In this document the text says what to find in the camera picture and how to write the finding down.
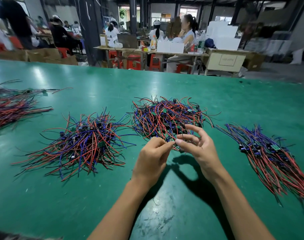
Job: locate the person's left hand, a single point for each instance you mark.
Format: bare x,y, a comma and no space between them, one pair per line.
151,165

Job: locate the person's right hand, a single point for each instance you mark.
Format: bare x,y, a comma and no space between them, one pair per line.
204,155

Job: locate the person's right forearm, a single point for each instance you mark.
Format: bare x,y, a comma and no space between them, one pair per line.
239,212

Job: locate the person's left forearm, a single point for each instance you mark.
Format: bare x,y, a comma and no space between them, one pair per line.
117,217

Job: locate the red plastic stool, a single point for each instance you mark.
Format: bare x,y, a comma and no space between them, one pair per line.
155,62
115,58
183,68
63,52

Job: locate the cream cabinet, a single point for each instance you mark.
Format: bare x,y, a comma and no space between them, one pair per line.
226,61

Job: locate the brown cardboard box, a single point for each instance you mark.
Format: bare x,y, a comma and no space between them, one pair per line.
254,61

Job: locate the dark blue bag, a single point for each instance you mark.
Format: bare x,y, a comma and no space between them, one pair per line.
210,43

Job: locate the row of white containers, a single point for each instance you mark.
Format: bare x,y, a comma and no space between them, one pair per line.
170,46

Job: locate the long wooden work table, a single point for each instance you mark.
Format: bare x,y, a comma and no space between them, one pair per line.
147,50

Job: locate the stack of white boxes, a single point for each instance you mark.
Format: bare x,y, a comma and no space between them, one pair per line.
223,35

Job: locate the dark pillar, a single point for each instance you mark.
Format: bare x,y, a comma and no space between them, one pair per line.
91,27

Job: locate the row of cardboard boxes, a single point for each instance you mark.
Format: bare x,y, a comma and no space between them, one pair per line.
39,56

